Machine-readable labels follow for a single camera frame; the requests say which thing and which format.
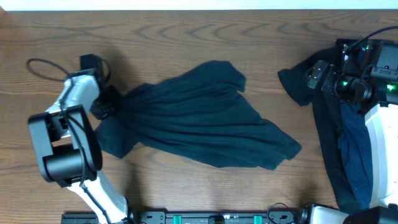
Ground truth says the blue garment in pile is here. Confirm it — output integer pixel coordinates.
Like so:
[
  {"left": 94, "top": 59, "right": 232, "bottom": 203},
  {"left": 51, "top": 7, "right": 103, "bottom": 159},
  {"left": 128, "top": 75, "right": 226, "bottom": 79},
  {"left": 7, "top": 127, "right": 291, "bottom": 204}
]
[{"left": 337, "top": 102, "right": 374, "bottom": 210}]

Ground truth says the dark teal t-shirt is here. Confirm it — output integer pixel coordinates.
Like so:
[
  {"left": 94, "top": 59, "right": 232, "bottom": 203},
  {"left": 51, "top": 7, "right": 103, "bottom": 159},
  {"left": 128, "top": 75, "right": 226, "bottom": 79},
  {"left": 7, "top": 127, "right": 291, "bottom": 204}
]
[{"left": 95, "top": 60, "right": 301, "bottom": 170}]

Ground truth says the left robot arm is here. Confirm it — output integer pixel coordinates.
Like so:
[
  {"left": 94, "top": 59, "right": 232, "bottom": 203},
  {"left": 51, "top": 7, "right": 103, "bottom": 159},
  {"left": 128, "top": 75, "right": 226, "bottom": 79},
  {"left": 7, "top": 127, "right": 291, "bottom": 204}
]
[{"left": 28, "top": 68, "right": 132, "bottom": 223}]

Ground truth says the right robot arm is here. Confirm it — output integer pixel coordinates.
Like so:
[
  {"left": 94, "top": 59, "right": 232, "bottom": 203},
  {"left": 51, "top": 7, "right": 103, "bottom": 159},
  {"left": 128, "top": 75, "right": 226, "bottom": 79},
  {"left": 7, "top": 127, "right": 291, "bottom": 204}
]
[{"left": 308, "top": 60, "right": 397, "bottom": 223}]

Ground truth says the black garment in pile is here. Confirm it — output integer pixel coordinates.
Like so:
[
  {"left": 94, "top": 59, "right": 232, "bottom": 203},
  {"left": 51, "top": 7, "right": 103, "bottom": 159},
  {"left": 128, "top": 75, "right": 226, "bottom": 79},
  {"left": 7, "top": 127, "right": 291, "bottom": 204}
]
[{"left": 278, "top": 39, "right": 360, "bottom": 213}]

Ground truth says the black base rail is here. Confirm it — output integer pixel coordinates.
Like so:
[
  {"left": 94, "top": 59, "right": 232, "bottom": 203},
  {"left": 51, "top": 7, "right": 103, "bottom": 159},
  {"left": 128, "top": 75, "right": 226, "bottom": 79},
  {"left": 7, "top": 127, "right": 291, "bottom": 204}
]
[{"left": 120, "top": 203, "right": 310, "bottom": 224}]

